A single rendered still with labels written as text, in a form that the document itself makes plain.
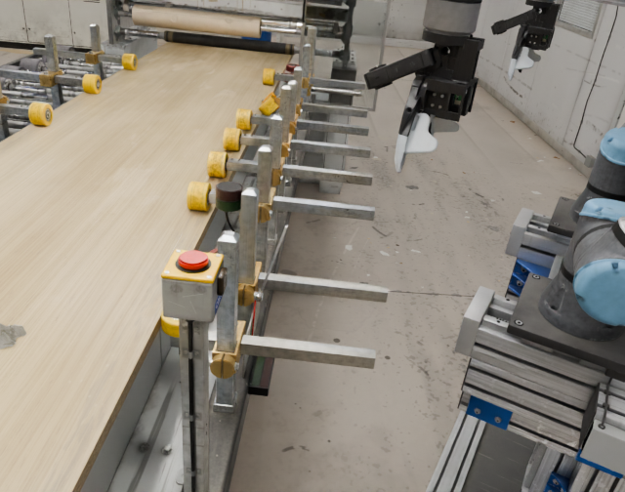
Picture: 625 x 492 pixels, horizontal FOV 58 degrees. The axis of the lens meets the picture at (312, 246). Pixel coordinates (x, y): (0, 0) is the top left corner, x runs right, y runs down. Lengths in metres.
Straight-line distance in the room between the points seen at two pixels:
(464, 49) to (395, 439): 1.65
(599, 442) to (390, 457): 1.19
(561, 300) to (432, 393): 1.41
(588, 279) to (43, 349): 0.94
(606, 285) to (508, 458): 1.19
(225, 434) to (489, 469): 1.00
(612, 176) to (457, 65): 0.75
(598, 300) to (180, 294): 0.60
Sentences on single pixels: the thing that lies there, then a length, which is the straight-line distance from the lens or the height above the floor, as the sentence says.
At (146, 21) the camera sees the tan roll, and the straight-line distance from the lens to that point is 3.95.
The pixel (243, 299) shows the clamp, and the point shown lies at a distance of 1.39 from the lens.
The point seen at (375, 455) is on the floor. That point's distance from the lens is 2.19.
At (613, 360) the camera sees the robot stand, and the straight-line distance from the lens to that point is 1.11.
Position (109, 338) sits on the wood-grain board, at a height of 0.90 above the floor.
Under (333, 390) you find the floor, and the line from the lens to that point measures 2.39.
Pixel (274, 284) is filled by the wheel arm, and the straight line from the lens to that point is 1.42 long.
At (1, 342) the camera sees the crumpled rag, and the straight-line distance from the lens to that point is 1.22.
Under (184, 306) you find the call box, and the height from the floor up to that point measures 1.18.
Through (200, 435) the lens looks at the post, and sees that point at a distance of 0.97.
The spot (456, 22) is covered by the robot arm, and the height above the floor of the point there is 1.53.
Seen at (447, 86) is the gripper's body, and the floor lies 1.45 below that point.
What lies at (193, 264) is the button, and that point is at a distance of 0.77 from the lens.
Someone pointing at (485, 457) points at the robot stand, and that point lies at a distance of 2.02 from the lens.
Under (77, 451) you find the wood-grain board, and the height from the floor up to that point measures 0.90.
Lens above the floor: 1.63
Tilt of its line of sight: 29 degrees down
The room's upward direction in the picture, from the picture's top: 6 degrees clockwise
